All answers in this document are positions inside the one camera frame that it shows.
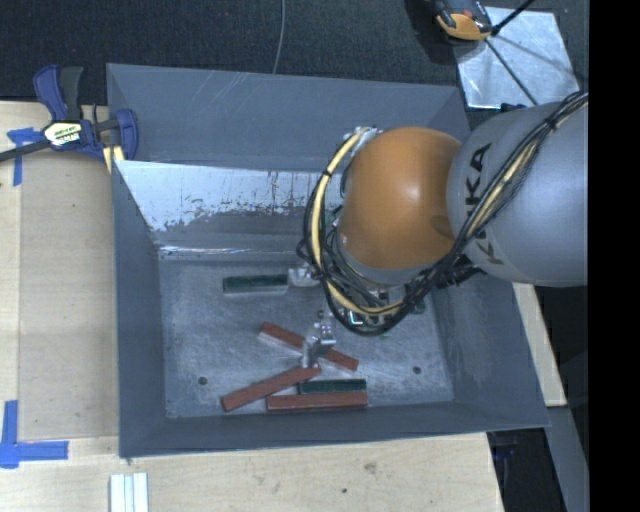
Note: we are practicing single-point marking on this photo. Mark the grey metal bin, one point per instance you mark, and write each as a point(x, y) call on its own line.
point(240, 125)

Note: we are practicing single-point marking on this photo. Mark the dark green flat block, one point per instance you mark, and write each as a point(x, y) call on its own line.
point(332, 386)
point(255, 284)

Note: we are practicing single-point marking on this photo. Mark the pale wood flat board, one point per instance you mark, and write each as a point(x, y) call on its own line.
point(65, 300)

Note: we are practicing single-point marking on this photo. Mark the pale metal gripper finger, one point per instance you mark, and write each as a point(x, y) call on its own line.
point(314, 346)
point(302, 276)

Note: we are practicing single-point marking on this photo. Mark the red-brown flat block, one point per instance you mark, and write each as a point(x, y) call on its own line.
point(317, 402)
point(265, 387)
point(282, 335)

